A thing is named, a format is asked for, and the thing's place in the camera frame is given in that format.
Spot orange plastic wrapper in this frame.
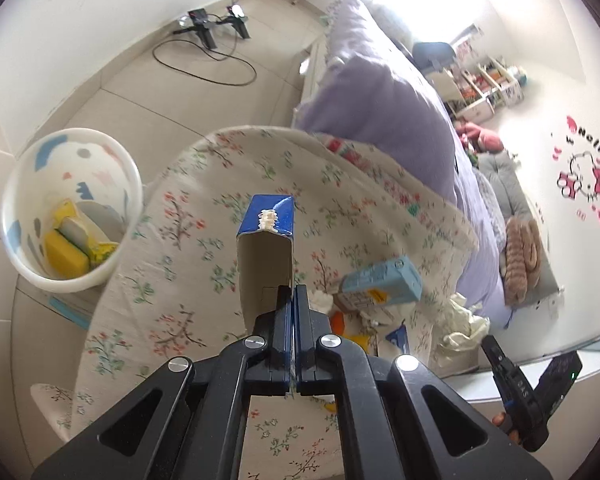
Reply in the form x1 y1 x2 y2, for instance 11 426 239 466
329 311 370 353

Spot light blue milk carton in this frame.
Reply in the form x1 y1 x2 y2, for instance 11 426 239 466
334 256 422 312

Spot dark blue cardboard box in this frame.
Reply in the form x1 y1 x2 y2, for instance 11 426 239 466
236 194 294 332

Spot white patterned trash bin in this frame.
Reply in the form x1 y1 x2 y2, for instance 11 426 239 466
1 128 143 294

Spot white plastic bag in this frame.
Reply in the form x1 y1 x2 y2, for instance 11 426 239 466
429 292 491 377

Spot small blue carton piece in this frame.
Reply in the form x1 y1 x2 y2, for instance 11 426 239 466
385 323 410 354

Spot brown knitted pillow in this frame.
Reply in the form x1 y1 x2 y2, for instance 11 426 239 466
501 216 544 307

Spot floral beige blanket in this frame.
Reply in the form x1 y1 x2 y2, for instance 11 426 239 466
29 126 480 480

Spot crumpled white tissue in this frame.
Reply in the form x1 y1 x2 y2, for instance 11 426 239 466
308 290 334 315

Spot yellow crumpled wrapper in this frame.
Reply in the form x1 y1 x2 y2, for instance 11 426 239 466
52 200 119 269

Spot yellow sponge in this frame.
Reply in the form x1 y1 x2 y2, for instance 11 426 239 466
44 230 91 280

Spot grey cushion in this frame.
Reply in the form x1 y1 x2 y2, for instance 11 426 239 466
478 151 532 220

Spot pink plush toy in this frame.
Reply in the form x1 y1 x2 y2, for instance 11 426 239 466
454 120 504 154

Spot white storage shelf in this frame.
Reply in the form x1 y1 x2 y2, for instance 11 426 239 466
425 56 527 124

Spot purple duvet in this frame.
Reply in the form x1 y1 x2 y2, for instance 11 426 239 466
294 0 510 328

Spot blue chair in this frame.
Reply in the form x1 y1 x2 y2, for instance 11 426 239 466
412 42 456 74

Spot black tripod stand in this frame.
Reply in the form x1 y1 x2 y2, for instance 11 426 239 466
172 0 251 51

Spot Hello Kitty wall sticker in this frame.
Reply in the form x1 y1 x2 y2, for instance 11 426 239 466
552 115 600 225

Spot black floor cable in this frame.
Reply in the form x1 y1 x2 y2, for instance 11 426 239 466
152 34 259 86

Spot white bed frame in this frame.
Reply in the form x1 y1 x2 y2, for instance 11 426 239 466
291 35 327 127

